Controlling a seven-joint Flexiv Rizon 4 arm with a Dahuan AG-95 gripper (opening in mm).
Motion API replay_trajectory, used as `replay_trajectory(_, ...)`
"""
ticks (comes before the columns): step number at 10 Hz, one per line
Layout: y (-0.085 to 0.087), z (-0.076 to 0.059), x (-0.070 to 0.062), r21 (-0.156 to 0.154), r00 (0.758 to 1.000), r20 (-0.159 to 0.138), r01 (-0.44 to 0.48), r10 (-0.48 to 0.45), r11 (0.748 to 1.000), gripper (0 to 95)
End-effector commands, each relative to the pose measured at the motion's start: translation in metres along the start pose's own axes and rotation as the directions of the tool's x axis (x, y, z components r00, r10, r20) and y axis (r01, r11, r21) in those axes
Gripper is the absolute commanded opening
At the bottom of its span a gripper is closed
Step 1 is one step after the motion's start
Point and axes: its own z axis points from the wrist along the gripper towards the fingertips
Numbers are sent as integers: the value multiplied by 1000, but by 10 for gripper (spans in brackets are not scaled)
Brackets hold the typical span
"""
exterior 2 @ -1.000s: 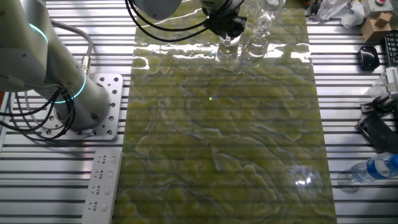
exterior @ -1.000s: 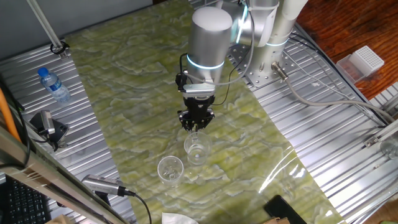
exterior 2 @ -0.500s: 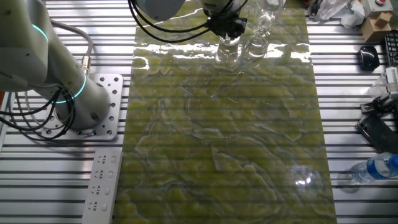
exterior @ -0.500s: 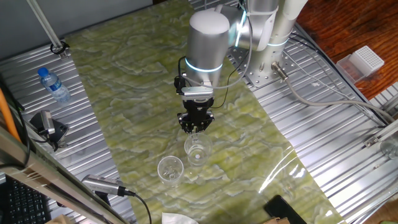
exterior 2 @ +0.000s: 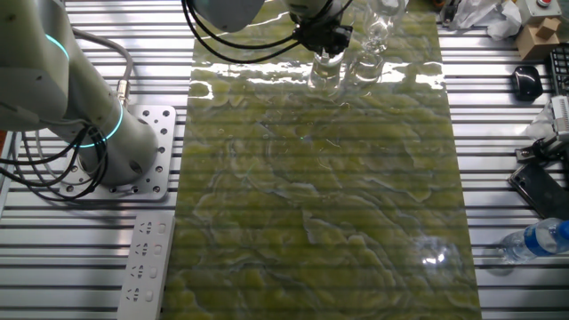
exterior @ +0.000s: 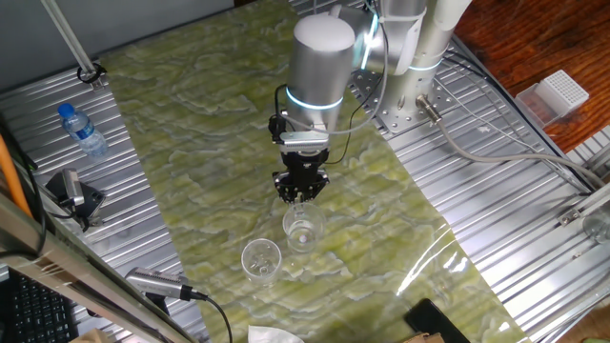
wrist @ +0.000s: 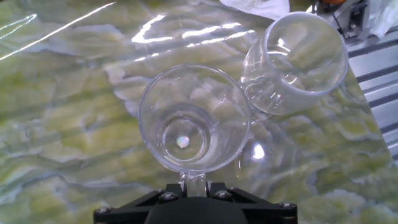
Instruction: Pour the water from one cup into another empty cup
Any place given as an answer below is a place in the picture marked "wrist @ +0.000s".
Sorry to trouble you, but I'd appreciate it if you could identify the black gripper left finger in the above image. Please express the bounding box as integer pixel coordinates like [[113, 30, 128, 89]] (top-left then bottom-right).
[[93, 182, 187, 224]]

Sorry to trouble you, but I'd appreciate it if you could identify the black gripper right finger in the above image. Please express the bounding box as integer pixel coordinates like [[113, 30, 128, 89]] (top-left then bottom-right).
[[206, 182, 299, 224]]

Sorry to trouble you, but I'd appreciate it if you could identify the clear glass mug with handle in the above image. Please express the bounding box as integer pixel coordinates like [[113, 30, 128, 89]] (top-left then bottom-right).
[[137, 63, 252, 198]]

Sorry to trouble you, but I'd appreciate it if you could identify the clear glass cup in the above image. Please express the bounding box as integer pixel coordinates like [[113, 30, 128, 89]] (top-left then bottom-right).
[[239, 11, 349, 116]]

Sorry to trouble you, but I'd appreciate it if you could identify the green marble pattern mat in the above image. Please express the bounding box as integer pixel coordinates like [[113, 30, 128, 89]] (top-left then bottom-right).
[[0, 0, 396, 224]]

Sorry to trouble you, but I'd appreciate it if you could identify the white tissue sheet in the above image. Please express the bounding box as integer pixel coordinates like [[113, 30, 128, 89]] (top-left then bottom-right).
[[219, 0, 290, 21]]

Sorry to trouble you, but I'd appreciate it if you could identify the crumpled white paper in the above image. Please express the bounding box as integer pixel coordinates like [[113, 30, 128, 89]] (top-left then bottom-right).
[[368, 0, 398, 38]]

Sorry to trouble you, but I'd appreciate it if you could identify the grey metal bracket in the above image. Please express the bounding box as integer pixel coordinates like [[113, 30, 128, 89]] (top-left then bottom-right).
[[315, 0, 371, 41]]

